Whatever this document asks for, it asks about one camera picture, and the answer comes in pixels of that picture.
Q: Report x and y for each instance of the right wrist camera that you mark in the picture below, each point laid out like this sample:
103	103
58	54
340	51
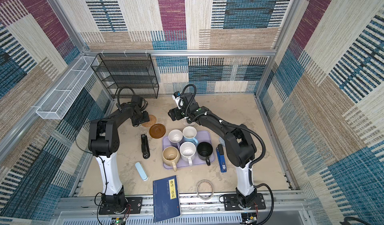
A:
177	98

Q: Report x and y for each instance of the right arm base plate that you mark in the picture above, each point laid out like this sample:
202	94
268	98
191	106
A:
231	203

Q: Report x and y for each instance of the clear glass coaster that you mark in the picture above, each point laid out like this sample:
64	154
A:
186	123

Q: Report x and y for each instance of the light blue mug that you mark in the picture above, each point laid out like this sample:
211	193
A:
189	134

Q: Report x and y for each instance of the black ceramic mug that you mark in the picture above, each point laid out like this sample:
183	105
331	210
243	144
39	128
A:
205	150

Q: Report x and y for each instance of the grey woven round coaster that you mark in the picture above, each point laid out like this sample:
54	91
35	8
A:
222	142

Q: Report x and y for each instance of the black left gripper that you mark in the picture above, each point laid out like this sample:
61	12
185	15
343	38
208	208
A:
146	118

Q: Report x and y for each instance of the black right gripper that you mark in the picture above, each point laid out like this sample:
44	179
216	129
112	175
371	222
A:
173	114

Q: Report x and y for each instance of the dark brown wooden coaster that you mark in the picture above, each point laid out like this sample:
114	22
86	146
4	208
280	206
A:
157	131

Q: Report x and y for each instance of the light blue small case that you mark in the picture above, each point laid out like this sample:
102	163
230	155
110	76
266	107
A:
141	171

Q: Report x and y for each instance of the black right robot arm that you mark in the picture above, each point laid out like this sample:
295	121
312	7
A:
244	147

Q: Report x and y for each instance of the black stapler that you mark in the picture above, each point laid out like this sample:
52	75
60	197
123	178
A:
145	146

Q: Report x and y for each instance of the white wire mesh basket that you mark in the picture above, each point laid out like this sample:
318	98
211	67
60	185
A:
59	101

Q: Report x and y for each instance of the clear tape roll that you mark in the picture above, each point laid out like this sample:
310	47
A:
205	190

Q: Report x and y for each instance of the dark blue book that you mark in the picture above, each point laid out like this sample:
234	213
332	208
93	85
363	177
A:
166	200

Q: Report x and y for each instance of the black wire shelf rack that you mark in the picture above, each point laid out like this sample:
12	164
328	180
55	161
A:
134	70

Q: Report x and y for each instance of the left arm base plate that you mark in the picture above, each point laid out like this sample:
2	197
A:
132	205

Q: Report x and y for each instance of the blue stapler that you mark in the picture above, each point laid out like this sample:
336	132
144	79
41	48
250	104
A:
221	158

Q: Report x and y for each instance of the woven rattan coaster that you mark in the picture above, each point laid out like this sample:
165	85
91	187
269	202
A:
151	122

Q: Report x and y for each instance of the beige ceramic mug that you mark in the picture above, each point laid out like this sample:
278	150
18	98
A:
171	157

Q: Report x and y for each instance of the lilac white mug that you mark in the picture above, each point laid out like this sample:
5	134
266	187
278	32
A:
176	137

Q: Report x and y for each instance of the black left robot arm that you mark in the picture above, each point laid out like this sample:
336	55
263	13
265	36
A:
104	142

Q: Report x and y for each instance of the white ceramic mug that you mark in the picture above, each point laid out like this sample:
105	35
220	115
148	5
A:
188	152

